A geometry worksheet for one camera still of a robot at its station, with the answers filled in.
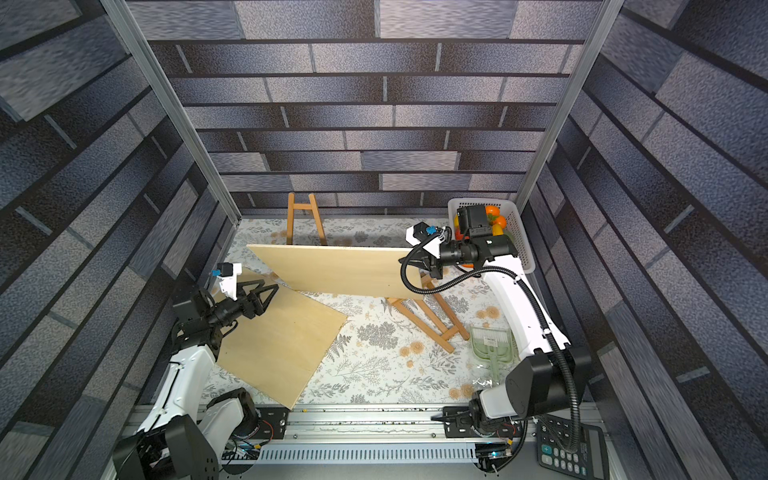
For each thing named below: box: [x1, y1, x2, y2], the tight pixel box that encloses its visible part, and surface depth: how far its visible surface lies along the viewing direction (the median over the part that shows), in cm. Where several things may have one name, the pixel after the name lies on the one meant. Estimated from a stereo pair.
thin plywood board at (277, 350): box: [216, 269, 347, 410], surface depth 89 cm
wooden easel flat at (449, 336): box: [386, 273, 470, 354], surface depth 91 cm
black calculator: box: [536, 415, 610, 480], surface depth 69 cm
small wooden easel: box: [287, 192, 328, 246], surface depth 98 cm
